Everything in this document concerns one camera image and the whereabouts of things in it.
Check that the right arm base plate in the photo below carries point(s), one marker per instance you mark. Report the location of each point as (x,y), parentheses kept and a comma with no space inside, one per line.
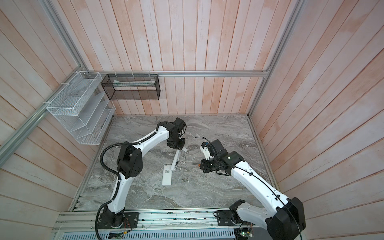
(232,218)

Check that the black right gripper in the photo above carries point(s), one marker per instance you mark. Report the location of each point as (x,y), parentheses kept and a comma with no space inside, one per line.
(204,166)

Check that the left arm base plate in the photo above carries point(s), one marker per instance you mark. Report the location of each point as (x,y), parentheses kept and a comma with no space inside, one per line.
(121,220)

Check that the aluminium rail base frame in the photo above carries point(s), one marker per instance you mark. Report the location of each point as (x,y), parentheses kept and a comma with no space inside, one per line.
(153,225)

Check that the white wire mesh shelf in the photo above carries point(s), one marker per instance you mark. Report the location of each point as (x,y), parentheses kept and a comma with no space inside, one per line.
(84,113)

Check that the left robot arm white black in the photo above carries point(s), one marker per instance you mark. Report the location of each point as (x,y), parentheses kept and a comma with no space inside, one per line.
(130,165)

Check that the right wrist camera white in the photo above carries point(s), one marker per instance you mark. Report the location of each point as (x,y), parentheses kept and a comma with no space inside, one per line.
(205,150)

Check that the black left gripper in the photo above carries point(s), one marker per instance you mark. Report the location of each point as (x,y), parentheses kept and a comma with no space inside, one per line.
(179,146)

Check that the horizontal aluminium wall rail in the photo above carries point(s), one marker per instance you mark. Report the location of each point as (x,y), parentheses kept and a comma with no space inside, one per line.
(184,74)

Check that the black wire mesh basket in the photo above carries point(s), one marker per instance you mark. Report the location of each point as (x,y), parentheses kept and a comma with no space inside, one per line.
(132,87)

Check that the long white remote control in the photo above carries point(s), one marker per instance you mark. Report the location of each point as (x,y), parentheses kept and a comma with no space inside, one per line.
(175,160)

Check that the short white remote control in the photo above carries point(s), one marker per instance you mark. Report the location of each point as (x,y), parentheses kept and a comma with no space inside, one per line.
(167,175)

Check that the left aluminium wall rail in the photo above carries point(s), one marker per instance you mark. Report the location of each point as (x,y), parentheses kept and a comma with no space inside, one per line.
(16,139)

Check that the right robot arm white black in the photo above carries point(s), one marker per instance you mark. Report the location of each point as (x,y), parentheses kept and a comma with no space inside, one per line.
(281,216)

